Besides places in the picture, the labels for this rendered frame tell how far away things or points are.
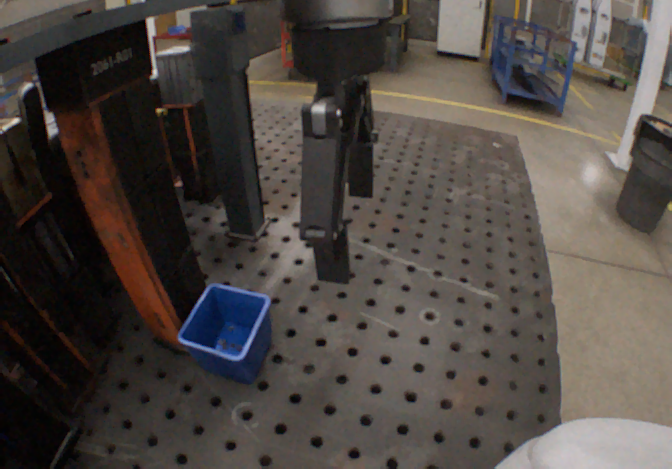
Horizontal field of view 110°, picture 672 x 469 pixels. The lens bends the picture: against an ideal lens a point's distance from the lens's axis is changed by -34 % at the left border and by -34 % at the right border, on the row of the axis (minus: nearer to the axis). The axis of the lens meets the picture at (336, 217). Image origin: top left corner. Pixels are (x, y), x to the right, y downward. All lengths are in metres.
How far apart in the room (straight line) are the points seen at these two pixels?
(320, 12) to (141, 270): 0.34
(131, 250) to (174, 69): 0.43
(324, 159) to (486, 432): 0.41
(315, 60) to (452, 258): 0.52
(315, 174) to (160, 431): 0.41
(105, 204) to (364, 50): 0.30
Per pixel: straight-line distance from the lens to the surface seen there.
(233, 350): 0.55
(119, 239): 0.43
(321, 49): 0.25
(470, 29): 6.74
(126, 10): 0.34
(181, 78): 0.75
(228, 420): 0.50
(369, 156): 0.39
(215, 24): 0.56
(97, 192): 0.40
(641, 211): 2.69
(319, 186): 0.24
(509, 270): 0.71
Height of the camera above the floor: 1.16
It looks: 37 degrees down
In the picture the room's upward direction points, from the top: straight up
